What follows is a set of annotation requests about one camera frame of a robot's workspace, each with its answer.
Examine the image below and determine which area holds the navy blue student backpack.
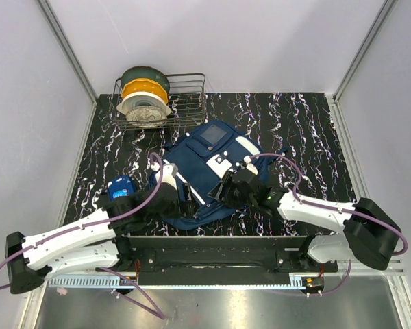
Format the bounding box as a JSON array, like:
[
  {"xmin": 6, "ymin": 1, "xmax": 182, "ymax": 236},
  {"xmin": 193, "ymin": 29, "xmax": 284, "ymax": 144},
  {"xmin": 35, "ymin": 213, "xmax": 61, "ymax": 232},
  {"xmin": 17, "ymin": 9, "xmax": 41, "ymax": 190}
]
[{"xmin": 149, "ymin": 119, "xmax": 290, "ymax": 234}]

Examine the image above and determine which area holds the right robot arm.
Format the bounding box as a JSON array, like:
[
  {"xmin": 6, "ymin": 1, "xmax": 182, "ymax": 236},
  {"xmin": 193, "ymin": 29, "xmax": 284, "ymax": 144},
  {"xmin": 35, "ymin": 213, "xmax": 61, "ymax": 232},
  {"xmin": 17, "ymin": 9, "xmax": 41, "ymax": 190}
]
[{"xmin": 208, "ymin": 169, "xmax": 401, "ymax": 272}]

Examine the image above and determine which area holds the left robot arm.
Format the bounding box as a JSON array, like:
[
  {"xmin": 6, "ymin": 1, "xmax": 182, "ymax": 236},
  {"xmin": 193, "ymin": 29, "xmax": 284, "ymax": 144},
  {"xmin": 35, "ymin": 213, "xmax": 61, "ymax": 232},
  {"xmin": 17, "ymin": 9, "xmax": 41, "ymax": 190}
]
[{"xmin": 5, "ymin": 182, "xmax": 203, "ymax": 295}]

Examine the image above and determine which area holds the blue dinosaur pencil case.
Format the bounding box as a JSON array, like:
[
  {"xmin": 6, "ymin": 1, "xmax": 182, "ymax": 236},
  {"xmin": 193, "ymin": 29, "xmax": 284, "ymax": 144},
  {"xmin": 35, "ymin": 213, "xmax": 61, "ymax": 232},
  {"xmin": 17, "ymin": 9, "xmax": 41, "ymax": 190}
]
[{"xmin": 106, "ymin": 175, "xmax": 137, "ymax": 201}]

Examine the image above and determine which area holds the grey speckled plate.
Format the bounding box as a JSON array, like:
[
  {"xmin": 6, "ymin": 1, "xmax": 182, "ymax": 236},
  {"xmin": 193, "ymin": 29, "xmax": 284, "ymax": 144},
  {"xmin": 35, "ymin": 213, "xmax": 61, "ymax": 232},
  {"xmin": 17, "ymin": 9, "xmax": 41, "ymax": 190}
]
[{"xmin": 126, "ymin": 106, "xmax": 167, "ymax": 129}]

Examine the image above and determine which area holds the white plate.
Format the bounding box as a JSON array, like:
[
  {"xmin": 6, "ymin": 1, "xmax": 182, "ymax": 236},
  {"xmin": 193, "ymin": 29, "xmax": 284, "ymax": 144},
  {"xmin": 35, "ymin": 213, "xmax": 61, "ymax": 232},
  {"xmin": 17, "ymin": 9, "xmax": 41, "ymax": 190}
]
[{"xmin": 116, "ymin": 92, "xmax": 171, "ymax": 115}]

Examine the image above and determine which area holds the yellow plate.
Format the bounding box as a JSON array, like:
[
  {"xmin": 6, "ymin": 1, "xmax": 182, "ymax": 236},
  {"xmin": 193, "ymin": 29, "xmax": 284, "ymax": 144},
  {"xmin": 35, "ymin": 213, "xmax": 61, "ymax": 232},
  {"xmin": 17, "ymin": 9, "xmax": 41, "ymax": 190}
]
[{"xmin": 121, "ymin": 78, "xmax": 169, "ymax": 103}]

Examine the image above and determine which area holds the dark green plate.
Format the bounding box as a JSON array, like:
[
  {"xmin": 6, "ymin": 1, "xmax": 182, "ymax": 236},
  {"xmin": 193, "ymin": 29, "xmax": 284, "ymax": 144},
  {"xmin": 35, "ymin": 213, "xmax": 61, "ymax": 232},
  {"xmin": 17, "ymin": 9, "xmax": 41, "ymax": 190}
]
[{"xmin": 121, "ymin": 66, "xmax": 170, "ymax": 93}]

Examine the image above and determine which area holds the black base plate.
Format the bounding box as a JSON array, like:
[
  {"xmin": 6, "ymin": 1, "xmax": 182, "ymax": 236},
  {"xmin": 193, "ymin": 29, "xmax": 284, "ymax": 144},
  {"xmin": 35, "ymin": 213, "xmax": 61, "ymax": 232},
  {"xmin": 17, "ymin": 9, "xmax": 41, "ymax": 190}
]
[{"xmin": 109, "ymin": 236, "xmax": 338, "ymax": 289}]

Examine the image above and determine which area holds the wire dish rack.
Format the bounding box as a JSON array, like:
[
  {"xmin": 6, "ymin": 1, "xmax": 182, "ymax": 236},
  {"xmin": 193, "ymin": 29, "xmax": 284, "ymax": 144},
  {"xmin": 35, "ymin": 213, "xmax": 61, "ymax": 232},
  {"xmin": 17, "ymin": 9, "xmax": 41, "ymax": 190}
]
[{"xmin": 109, "ymin": 73, "xmax": 207, "ymax": 130}]

